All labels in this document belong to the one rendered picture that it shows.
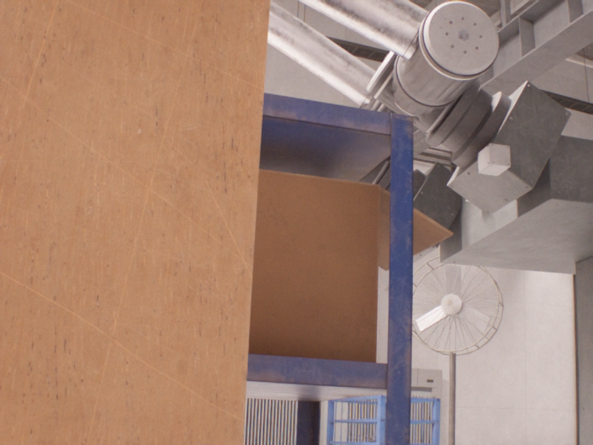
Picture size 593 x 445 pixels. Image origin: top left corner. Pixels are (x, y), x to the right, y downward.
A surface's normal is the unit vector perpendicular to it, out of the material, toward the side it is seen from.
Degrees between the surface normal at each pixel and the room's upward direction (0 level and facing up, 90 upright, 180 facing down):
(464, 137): 140
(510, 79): 180
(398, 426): 90
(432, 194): 90
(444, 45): 99
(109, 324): 90
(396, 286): 90
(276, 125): 180
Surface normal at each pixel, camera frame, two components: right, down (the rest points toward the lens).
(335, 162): -0.04, 0.96
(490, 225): -0.97, -0.10
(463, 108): 0.00, 0.06
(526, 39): 0.36, -0.25
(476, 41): 0.16, -0.17
